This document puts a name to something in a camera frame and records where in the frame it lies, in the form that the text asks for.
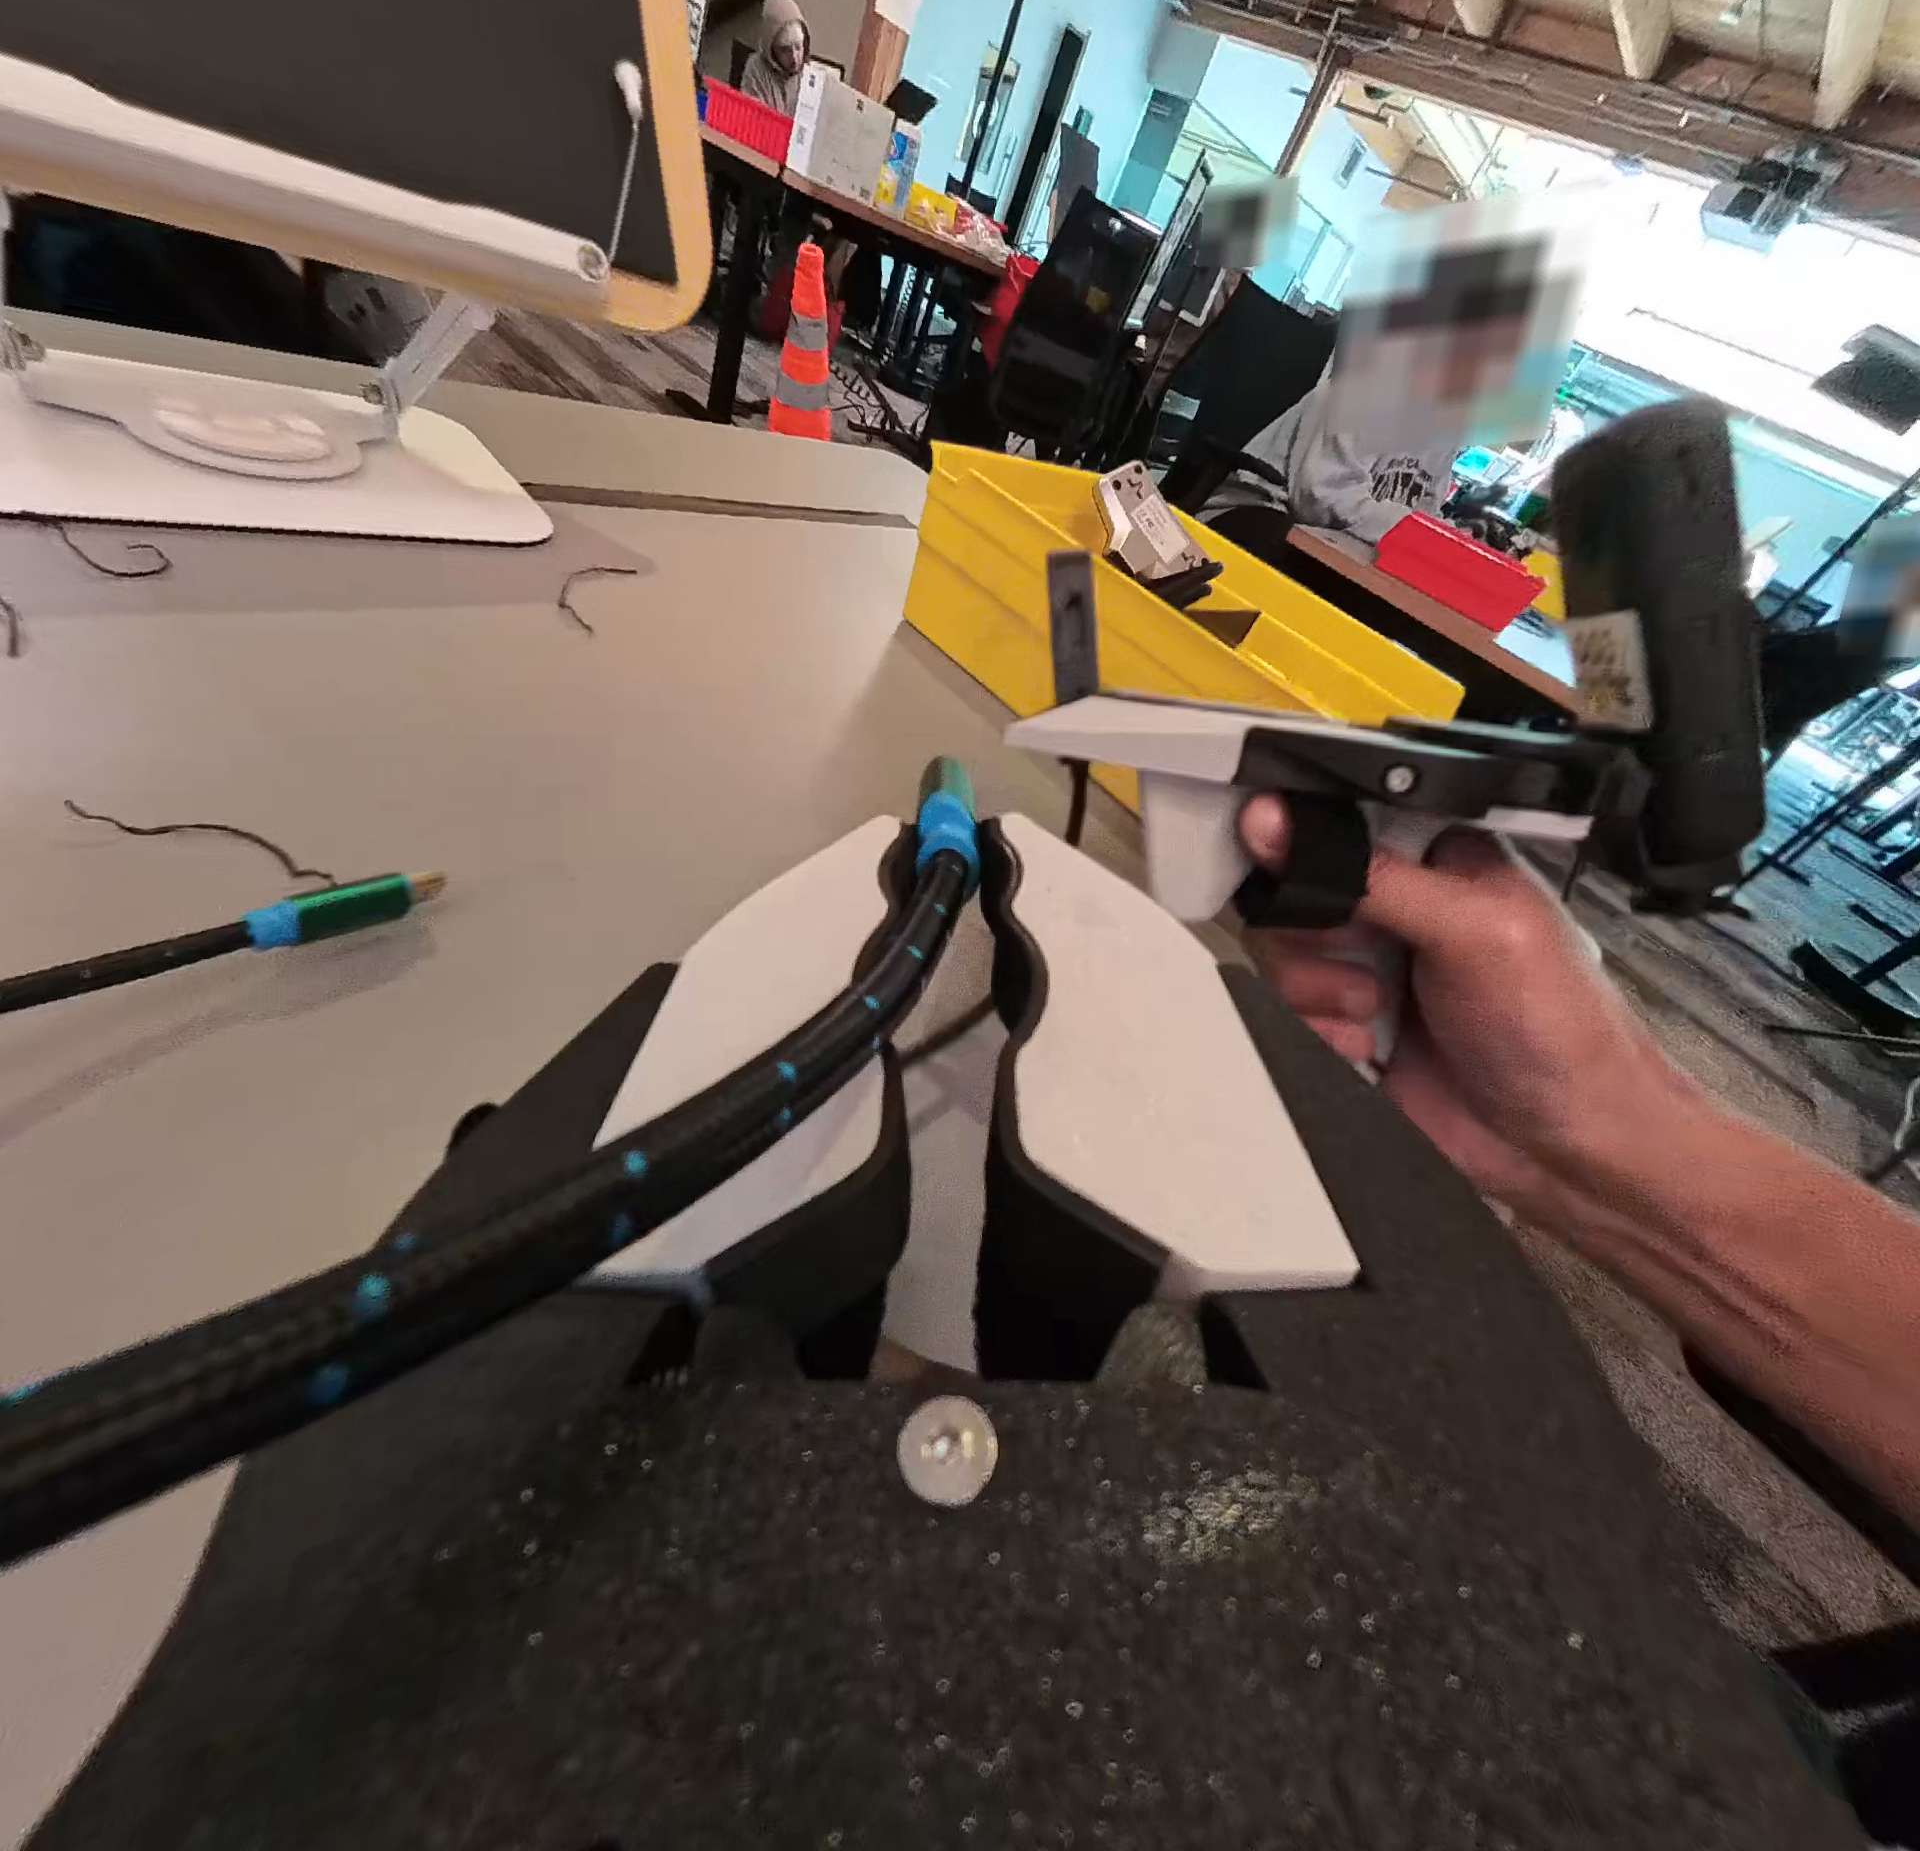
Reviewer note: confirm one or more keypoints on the red plastic bin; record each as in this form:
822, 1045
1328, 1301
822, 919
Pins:
1454, 574
748, 117

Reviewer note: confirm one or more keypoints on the person's right forearm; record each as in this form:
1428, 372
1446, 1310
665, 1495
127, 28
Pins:
1775, 1281

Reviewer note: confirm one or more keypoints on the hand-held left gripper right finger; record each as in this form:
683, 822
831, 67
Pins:
1155, 1129

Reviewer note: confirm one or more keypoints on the wooden-framed black book stand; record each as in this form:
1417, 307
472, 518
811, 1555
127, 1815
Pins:
301, 85

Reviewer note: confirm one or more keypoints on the black office chair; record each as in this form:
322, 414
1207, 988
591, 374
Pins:
1073, 319

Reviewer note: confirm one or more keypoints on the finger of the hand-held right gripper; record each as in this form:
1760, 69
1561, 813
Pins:
1155, 737

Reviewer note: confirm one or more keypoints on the person's right hand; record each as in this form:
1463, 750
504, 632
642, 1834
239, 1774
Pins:
1502, 1006

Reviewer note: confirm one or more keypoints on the short curled black thread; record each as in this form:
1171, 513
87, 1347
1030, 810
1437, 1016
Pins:
111, 574

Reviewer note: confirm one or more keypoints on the long wavy black thread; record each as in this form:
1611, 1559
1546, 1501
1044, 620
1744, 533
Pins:
577, 609

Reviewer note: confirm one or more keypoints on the orange traffic cone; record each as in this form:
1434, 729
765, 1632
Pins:
803, 364

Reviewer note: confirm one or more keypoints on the brown wooden desk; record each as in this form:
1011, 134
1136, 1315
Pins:
888, 230
1437, 636

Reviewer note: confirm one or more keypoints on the tangled black thread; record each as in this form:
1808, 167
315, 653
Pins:
5, 632

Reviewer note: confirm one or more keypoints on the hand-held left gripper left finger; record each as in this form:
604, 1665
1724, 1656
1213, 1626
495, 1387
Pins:
748, 1006

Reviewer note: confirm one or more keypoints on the black hdmi switch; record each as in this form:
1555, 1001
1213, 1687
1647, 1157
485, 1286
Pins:
1139, 524

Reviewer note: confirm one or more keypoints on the yellow plastic bin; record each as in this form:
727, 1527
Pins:
1017, 590

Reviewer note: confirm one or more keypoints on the bent black thread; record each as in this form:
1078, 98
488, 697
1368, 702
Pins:
195, 833

